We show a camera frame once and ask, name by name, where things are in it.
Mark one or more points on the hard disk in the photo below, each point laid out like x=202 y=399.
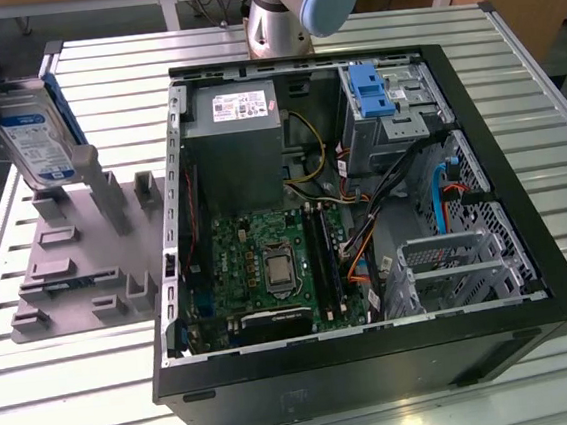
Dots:
x=35 y=141

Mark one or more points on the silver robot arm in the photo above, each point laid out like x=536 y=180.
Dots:
x=270 y=23

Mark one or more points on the silver disk bay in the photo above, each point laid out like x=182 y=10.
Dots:
x=447 y=244

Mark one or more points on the grey parts rack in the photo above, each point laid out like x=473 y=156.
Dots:
x=79 y=232

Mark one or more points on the RAM stick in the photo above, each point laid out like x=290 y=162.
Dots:
x=67 y=284

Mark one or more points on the grey power supply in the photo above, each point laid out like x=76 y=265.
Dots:
x=234 y=167

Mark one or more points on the green motherboard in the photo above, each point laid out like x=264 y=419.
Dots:
x=232 y=257

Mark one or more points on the CPU socket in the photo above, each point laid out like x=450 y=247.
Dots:
x=279 y=249

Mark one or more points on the silver CPU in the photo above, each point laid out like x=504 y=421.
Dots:
x=280 y=270

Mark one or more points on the blue drive latch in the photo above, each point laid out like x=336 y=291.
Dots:
x=369 y=88

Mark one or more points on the black graphics card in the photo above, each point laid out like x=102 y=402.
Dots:
x=274 y=324

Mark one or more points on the grey drive cage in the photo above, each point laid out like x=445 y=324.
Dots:
x=406 y=128

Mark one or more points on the black PC case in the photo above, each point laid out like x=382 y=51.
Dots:
x=330 y=384

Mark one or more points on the wooden desk white frame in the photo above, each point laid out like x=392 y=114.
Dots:
x=92 y=2

